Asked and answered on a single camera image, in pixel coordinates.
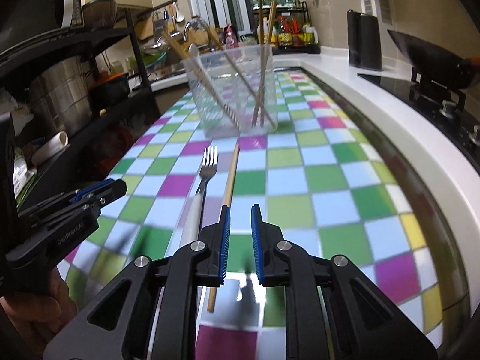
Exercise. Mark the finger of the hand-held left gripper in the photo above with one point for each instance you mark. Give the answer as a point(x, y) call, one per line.
point(108, 195)
point(90, 191)

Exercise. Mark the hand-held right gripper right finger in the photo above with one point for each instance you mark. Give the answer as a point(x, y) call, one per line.
point(255, 247)

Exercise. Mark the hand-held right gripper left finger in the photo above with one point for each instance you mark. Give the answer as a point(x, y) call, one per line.
point(225, 247)

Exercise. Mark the wooden chopstick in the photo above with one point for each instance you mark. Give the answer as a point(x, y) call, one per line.
point(176, 47)
point(230, 180)
point(259, 26)
point(240, 78)
point(266, 30)
point(270, 37)
point(183, 50)

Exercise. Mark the clear plastic utensil container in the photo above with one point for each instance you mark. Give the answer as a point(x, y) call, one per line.
point(210, 116)

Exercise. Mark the person's left hand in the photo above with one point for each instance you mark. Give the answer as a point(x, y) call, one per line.
point(45, 307)

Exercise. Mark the red plastic bag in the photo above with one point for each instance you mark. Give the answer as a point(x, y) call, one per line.
point(118, 146)

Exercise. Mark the white roll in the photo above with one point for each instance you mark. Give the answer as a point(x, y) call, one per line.
point(50, 148)

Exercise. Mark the checkered table cover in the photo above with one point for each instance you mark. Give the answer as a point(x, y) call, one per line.
point(318, 180)

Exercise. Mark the large steel pot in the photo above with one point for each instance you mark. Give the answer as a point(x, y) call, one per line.
point(60, 97)

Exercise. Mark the black pot orange rim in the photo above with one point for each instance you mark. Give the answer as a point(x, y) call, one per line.
point(110, 90)

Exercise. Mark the black storage shelf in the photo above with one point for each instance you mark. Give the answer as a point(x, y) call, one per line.
point(142, 60)

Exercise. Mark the wooden cutting board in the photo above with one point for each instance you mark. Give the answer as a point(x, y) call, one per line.
point(144, 28)

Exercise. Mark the metal grater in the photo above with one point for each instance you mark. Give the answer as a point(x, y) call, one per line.
point(158, 26)

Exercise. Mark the dark bowl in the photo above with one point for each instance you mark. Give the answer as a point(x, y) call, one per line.
point(99, 13)

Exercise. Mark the chrome kitchen faucet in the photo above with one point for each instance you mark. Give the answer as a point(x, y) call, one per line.
point(189, 26)

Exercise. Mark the black white microwave oven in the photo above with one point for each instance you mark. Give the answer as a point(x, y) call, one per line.
point(45, 7)

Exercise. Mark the hanging ladle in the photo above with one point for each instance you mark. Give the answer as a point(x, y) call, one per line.
point(179, 13)

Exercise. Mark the red dish soap bottle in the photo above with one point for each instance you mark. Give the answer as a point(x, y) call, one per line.
point(229, 39)

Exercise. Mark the black spice rack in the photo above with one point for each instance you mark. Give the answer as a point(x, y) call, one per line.
point(313, 47)

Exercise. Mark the group of sauce bottles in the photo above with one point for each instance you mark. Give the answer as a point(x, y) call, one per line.
point(296, 32)

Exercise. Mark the black gas stove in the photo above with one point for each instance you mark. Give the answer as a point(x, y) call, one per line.
point(405, 86)

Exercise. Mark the black electric kettle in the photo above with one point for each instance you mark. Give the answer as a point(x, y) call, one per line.
point(363, 41)

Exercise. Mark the row of spice jars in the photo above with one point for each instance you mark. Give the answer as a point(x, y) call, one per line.
point(287, 2)

